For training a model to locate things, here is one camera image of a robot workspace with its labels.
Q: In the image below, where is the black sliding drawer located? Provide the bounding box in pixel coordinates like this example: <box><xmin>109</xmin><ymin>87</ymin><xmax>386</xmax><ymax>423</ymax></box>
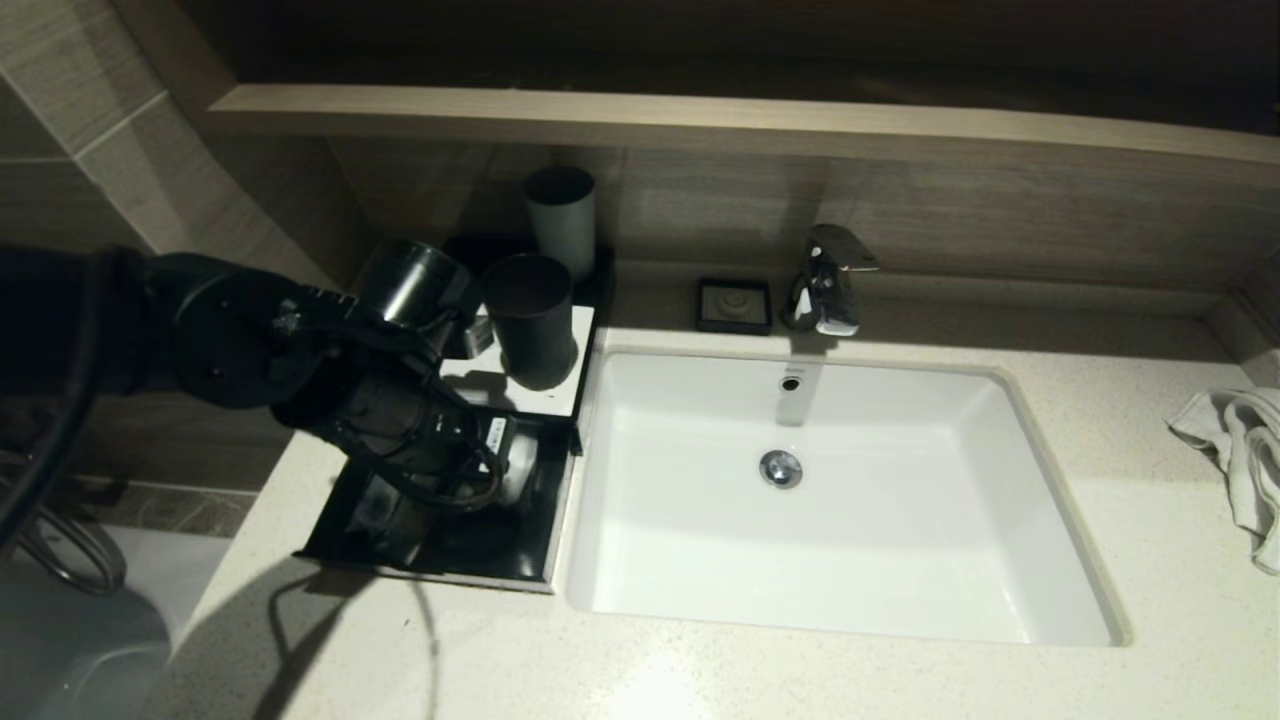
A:
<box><xmin>293</xmin><ymin>410</ymin><xmax>579</xmax><ymax>597</ymax></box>

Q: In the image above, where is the white ribbed tray mat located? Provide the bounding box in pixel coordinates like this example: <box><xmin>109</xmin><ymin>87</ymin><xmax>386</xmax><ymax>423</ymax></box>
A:
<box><xmin>438</xmin><ymin>305</ymin><xmax>597</xmax><ymax>417</ymax></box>

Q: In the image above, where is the black tumbler cup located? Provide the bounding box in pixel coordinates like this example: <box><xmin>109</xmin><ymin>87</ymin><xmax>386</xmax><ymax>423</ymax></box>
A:
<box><xmin>480</xmin><ymin>253</ymin><xmax>578</xmax><ymax>392</ymax></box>

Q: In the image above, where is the grey tumbler cup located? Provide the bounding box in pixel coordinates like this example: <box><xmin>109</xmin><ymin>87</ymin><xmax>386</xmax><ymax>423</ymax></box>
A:
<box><xmin>525</xmin><ymin>166</ymin><xmax>598</xmax><ymax>286</ymax></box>

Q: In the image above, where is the black square soap dish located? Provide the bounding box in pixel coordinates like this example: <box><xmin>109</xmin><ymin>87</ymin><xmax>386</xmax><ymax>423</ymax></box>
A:
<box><xmin>696</xmin><ymin>279</ymin><xmax>772</xmax><ymax>336</ymax></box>

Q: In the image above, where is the chrome sink faucet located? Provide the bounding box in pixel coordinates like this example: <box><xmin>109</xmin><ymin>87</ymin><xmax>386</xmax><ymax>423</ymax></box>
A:
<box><xmin>780</xmin><ymin>226</ymin><xmax>879</xmax><ymax>338</ymax></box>

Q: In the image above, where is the white rectangular sink basin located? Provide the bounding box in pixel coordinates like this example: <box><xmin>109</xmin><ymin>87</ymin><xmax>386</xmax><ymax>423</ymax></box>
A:
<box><xmin>566</xmin><ymin>346</ymin><xmax>1131</xmax><ymax>646</ymax></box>

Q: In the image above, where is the white bathtub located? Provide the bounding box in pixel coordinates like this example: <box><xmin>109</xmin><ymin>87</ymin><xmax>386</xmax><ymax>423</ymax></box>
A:
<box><xmin>0</xmin><ymin>525</ymin><xmax>236</xmax><ymax>720</ymax></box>

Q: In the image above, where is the white crumpled towel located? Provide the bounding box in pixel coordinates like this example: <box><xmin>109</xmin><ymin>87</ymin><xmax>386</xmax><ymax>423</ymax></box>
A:
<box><xmin>1165</xmin><ymin>388</ymin><xmax>1280</xmax><ymax>576</ymax></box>

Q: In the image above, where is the wooden wall shelf ledge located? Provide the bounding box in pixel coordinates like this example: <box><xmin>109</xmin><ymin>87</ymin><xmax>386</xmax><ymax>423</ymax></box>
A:
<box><xmin>210</xmin><ymin>87</ymin><xmax>1280</xmax><ymax>169</ymax></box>

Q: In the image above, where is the chrome shower hose fixture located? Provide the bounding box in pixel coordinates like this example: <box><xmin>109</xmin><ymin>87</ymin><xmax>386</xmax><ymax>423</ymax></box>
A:
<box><xmin>0</xmin><ymin>440</ymin><xmax>129</xmax><ymax>597</ymax></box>

